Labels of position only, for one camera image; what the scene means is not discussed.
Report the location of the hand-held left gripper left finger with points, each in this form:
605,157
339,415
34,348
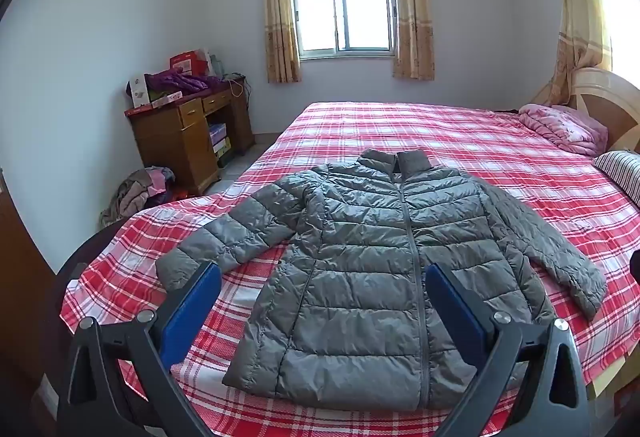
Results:
192,312

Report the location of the white cardboard box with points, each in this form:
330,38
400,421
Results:
138,92

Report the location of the stacked boxes in desk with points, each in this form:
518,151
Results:
219,142

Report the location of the striped pillow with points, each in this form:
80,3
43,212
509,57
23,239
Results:
620,172

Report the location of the pink folded quilt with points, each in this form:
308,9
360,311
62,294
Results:
560,127

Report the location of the bright side window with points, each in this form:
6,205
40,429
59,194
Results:
625,17

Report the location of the flat red box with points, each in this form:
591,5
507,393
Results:
155,106

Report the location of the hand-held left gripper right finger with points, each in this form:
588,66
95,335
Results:
455,312

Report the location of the red plaid bed sheet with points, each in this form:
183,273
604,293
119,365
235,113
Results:
400,127

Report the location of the dark bed footboard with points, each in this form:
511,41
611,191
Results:
75,257

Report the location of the wooden bed headboard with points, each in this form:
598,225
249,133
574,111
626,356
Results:
600,92

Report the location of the purple clothes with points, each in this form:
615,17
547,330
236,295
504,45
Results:
180,79

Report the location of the yellow patterned curtain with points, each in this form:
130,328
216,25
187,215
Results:
580,17

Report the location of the grey puffer jacket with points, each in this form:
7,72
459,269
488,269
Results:
360,267

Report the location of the pile of clothes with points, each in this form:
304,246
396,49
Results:
135,197

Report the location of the red cardboard box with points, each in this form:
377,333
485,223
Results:
187,62

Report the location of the wooden desk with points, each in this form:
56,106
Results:
170,142

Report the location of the wooden cabinet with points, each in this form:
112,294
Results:
20,277

